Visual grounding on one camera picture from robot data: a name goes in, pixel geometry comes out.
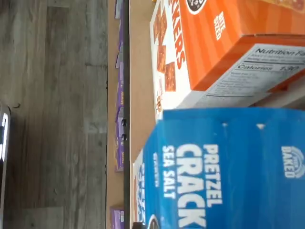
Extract purple Annie's snack box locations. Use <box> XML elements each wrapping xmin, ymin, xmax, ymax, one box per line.
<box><xmin>109</xmin><ymin>206</ymin><xmax>125</xmax><ymax>229</ymax></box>
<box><xmin>116</xmin><ymin>67</ymin><xmax>125</xmax><ymax>108</ymax></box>
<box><xmin>115</xmin><ymin>42</ymin><xmax>125</xmax><ymax>69</ymax></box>
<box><xmin>114</xmin><ymin>0</ymin><xmax>125</xmax><ymax>20</ymax></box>
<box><xmin>114</xmin><ymin>106</ymin><xmax>125</xmax><ymax>173</ymax></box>
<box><xmin>118</xmin><ymin>14</ymin><xmax>125</xmax><ymax>43</ymax></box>

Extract brown wooden shelf board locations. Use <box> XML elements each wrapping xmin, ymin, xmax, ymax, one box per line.
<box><xmin>128</xmin><ymin>0</ymin><xmax>167</xmax><ymax>229</ymax></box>

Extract blue white pretzel crackers box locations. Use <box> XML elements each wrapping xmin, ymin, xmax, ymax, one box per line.
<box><xmin>132</xmin><ymin>106</ymin><xmax>305</xmax><ymax>229</ymax></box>

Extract orange white pretzel crackers box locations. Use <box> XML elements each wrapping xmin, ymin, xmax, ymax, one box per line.
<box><xmin>149</xmin><ymin>0</ymin><xmax>305</xmax><ymax>120</ymax></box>

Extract black white edged object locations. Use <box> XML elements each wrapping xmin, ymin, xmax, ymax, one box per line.
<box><xmin>0</xmin><ymin>102</ymin><xmax>12</xmax><ymax>224</ymax></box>

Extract dark metal shelf frame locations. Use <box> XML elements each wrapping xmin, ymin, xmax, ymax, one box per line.
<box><xmin>122</xmin><ymin>0</ymin><xmax>131</xmax><ymax>229</ymax></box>

